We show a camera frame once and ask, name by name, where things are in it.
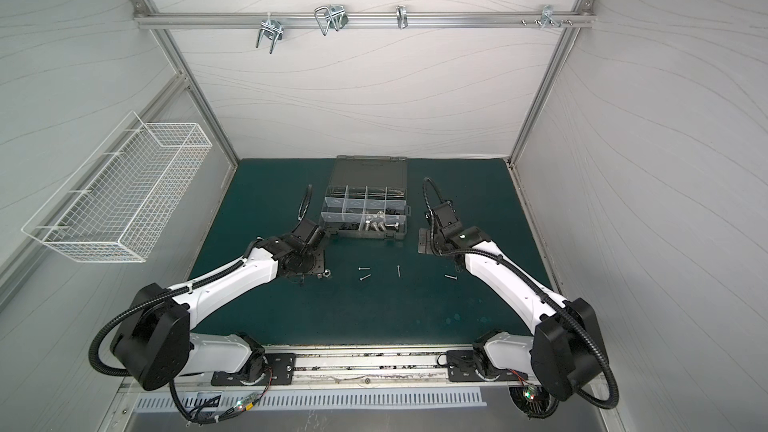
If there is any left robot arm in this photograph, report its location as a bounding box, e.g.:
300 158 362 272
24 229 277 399
88 218 326 391

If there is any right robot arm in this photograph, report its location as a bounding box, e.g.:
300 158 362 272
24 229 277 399
426 201 620 410

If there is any green table mat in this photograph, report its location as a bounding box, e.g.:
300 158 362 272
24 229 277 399
192 159 547 345

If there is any grey compartment organizer box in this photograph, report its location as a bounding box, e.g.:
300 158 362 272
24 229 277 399
320 156 410 241

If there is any white vent strip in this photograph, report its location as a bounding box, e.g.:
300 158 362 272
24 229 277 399
134 387 487 413

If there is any metal u-bolt clamp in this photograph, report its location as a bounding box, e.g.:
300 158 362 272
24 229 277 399
255 16 284 54
313 4 349 36

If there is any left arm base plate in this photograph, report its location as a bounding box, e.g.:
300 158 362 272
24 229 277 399
210 353 297 387

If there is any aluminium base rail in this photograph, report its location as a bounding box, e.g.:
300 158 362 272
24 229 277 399
116 344 541 394

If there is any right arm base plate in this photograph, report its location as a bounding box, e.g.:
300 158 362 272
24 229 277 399
436 350 518 383

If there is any white wire basket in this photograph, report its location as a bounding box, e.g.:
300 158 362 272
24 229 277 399
21 111 212 264

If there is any small metal bracket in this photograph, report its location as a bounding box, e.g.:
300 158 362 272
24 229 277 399
395 5 408 30

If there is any aluminium crossbar rail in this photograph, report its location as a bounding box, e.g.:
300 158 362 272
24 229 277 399
134 9 597 30

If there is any right metal rail clamp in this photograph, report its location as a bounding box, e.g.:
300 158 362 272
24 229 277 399
519 5 574 29

